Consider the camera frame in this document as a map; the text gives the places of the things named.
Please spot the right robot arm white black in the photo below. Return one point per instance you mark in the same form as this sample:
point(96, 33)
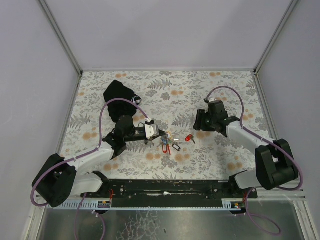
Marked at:
point(274, 163)

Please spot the floral table mat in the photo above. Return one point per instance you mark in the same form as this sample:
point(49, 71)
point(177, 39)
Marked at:
point(171, 99)

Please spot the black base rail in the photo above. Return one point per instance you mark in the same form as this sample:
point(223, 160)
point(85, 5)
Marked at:
point(168, 194)

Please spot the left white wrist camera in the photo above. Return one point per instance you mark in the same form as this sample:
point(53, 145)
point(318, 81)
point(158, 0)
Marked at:
point(151, 129)

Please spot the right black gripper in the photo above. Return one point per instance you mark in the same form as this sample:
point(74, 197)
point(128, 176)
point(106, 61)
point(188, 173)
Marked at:
point(200, 121)

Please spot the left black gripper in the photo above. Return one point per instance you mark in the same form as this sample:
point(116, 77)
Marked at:
point(155, 137)

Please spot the black drawstring bag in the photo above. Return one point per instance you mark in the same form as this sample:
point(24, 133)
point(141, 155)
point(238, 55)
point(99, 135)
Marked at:
point(119, 108)

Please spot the key bunch with coloured tags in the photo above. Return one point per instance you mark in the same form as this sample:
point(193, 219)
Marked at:
point(168, 142)

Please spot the grey slotted cable duct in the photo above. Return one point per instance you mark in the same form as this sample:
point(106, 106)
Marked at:
point(85, 204)

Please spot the red key tag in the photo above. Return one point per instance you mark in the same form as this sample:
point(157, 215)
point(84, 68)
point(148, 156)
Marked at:
point(190, 138)

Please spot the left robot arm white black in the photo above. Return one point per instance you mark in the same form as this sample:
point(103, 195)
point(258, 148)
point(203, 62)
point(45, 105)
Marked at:
point(60, 178)

